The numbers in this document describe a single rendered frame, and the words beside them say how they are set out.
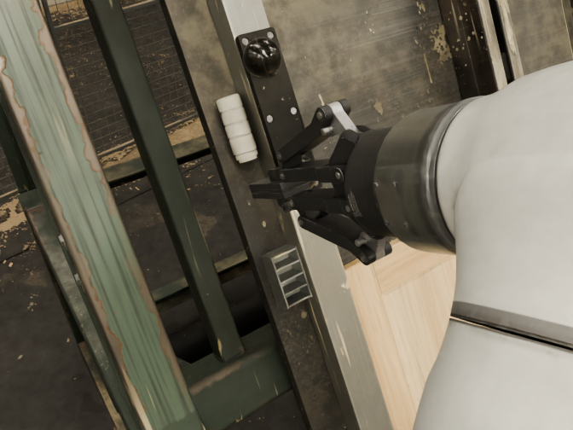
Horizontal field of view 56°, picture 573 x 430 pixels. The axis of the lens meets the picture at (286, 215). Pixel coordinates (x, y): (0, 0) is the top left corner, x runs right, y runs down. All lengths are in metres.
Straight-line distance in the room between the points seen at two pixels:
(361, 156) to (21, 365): 2.10
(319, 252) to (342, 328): 0.11
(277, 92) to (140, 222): 2.18
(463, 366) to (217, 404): 0.55
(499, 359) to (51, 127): 0.47
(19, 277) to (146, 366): 2.10
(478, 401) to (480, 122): 0.12
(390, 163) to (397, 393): 0.56
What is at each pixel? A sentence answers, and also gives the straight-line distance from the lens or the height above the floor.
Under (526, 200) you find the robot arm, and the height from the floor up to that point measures 1.63.
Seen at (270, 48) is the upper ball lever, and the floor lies 1.55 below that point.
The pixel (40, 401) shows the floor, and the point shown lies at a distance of 2.23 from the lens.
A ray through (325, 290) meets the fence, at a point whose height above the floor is 1.24.
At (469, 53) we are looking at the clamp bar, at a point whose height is 1.43.
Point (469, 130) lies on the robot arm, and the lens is 0.27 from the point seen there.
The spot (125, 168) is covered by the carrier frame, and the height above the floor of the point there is 0.78.
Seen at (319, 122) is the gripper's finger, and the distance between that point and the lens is 0.41.
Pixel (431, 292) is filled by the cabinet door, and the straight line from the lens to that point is 0.84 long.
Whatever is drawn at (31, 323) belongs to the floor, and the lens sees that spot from 2.48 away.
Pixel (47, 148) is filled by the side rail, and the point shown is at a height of 1.47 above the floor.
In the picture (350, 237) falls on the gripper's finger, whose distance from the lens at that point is 0.43.
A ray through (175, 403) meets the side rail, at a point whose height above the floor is 1.22.
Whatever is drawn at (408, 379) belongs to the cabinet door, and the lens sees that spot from 0.84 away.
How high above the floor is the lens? 1.76
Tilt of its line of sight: 40 degrees down
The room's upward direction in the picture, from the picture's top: straight up
